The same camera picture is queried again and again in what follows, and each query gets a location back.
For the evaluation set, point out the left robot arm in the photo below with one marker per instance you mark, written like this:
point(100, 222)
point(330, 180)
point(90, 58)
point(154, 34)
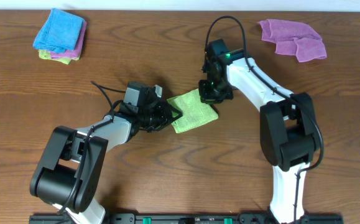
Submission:
point(68, 172)

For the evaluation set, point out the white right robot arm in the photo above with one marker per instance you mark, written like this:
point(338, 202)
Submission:
point(288, 131)

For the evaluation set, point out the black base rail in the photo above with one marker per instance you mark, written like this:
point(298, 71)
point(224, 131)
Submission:
point(242, 218)

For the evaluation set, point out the folded green cloth in stack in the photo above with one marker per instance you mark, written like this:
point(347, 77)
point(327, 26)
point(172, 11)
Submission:
point(45, 54)

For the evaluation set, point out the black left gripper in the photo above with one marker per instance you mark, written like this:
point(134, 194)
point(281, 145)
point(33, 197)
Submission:
point(164, 115)

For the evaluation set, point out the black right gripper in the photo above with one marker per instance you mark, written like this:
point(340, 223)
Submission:
point(214, 92)

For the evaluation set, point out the light green microfiber cloth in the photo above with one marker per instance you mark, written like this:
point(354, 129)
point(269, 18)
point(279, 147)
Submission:
point(194, 112)

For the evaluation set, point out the folded blue cloth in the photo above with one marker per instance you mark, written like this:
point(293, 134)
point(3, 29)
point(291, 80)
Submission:
point(60, 32)

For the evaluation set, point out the crumpled purple cloth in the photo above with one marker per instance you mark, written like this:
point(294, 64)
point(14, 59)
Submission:
point(294, 39)

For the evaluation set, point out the folded purple cloth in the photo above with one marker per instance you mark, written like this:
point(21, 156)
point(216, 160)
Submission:
point(75, 48)

